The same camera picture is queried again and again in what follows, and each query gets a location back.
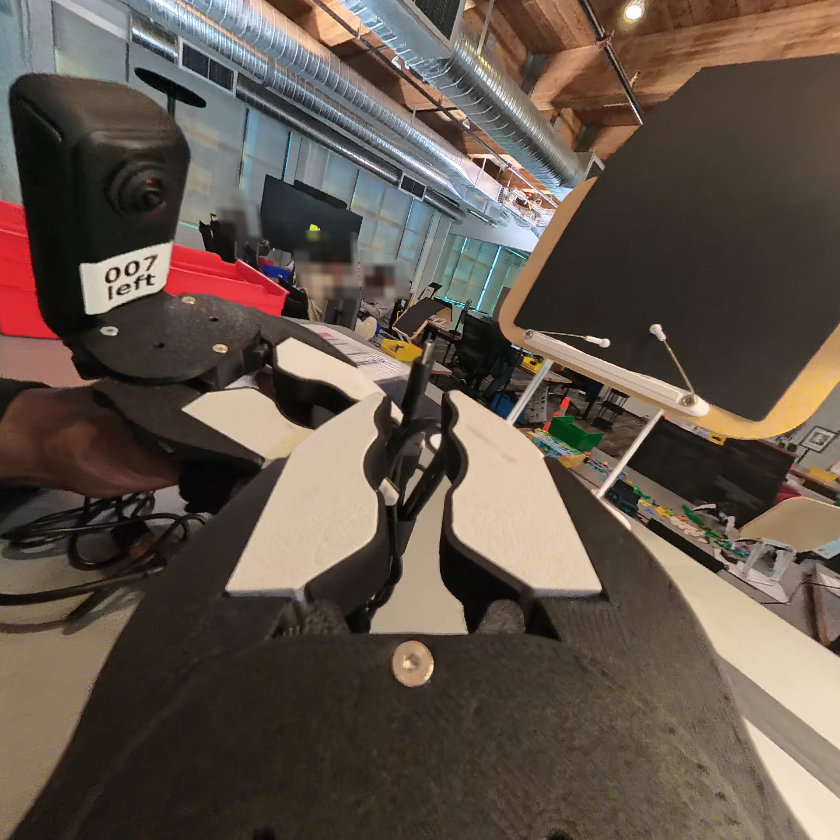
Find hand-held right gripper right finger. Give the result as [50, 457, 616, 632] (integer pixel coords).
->
[440, 389, 605, 599]

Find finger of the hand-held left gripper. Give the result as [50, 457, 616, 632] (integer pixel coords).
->
[269, 336, 389, 429]
[182, 387, 317, 462]

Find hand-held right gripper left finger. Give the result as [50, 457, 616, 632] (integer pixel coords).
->
[224, 392, 396, 602]

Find black usb-c cable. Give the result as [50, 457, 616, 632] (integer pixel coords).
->
[0, 339, 455, 627]

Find person's left forearm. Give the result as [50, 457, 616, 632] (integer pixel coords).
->
[0, 377, 50, 421]

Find person's left hand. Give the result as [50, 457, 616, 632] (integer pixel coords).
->
[0, 386, 183, 501]

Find laminated paper sheet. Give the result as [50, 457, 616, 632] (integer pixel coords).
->
[298, 322, 413, 383]

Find green plastic bin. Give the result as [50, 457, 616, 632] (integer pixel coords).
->
[546, 413, 606, 455]

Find black round lamp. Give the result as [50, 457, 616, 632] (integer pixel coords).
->
[133, 67, 207, 118]

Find red plastic bin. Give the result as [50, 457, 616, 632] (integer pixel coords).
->
[0, 200, 291, 340]

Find black monitor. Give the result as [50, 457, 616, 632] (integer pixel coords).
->
[626, 416, 797, 527]

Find wood-rimmed black board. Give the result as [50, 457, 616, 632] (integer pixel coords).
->
[497, 52, 840, 442]

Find black wall screen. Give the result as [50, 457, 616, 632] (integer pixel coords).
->
[259, 174, 364, 256]

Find silver ventilation duct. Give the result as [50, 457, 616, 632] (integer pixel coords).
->
[338, 0, 586, 193]
[125, 0, 475, 223]

